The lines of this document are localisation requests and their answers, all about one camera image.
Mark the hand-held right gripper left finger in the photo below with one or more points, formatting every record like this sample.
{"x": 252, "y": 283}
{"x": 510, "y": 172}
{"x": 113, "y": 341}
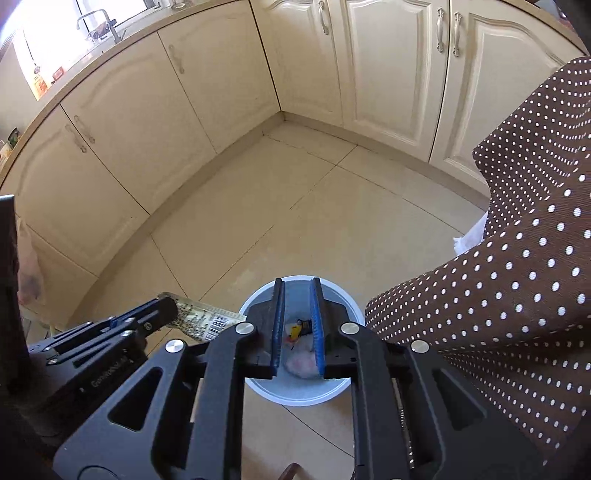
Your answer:
{"x": 278, "y": 323}

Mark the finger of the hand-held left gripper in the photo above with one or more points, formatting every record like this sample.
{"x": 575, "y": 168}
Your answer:
{"x": 92, "y": 339}
{"x": 152, "y": 314}

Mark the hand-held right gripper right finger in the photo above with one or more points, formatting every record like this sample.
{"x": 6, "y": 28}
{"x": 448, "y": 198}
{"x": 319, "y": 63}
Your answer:
{"x": 317, "y": 323}

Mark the yellow snack wrapper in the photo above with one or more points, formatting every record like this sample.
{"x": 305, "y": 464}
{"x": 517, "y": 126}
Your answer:
{"x": 295, "y": 330}

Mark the pink white plastic bag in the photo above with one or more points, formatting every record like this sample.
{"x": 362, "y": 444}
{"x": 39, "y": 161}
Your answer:
{"x": 300, "y": 364}

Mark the clear printed plastic wrapper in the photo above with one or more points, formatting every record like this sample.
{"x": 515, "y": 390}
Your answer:
{"x": 203, "y": 321}

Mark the blue plastic bin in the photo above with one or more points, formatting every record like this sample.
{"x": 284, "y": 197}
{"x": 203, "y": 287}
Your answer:
{"x": 295, "y": 392}

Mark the white table underlay cloth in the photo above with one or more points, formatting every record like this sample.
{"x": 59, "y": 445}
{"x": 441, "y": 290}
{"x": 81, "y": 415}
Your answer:
{"x": 471, "y": 237}

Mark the brown polka dot tablecloth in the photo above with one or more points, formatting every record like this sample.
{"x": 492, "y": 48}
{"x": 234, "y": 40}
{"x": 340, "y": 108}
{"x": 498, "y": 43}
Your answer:
{"x": 508, "y": 277}

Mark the clear jar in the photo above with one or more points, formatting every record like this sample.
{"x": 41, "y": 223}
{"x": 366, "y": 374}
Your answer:
{"x": 4, "y": 154}

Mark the green packet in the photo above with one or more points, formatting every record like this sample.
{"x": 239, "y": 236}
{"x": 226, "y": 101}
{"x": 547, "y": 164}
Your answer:
{"x": 14, "y": 138}

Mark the cream lower kitchen cabinets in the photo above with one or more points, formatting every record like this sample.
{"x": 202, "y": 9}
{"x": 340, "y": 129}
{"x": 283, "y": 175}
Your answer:
{"x": 184, "y": 92}

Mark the orange label jar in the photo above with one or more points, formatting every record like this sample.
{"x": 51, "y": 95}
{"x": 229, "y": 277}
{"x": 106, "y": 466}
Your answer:
{"x": 40, "y": 83}

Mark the small red jar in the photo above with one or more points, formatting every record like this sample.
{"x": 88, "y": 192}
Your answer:
{"x": 57, "y": 74}

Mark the steel faucet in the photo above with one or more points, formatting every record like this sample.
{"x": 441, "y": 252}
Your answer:
{"x": 113, "y": 30}

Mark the sliding window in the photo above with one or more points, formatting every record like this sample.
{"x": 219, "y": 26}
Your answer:
{"x": 55, "y": 27}

